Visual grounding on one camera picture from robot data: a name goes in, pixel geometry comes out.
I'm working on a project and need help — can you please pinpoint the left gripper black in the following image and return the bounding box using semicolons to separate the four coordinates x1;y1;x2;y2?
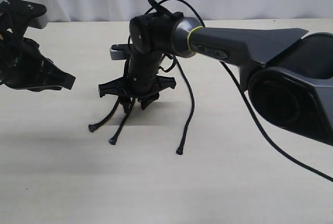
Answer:
1;31;76;91

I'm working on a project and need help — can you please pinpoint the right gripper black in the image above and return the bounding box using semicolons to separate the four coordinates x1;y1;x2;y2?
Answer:
98;47;175;112

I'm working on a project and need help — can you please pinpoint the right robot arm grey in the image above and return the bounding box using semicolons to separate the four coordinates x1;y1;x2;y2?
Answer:
98;12;332;144

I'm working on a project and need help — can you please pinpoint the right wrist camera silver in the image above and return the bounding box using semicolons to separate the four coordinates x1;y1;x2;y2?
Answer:
109;44;131;61

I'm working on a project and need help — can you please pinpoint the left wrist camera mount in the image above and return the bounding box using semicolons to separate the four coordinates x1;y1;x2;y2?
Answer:
1;0;48;37

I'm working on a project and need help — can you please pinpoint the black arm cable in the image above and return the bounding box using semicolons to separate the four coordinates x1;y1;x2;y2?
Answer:
142;0;333;183

